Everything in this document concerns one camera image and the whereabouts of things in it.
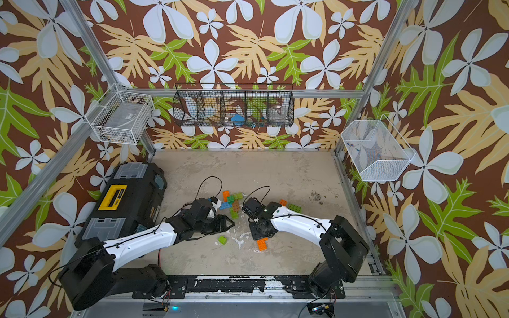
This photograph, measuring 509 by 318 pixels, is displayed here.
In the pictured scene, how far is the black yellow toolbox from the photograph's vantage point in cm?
73

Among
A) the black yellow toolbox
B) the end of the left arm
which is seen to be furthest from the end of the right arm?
the black yellow toolbox

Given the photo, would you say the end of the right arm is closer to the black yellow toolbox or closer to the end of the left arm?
the end of the left arm
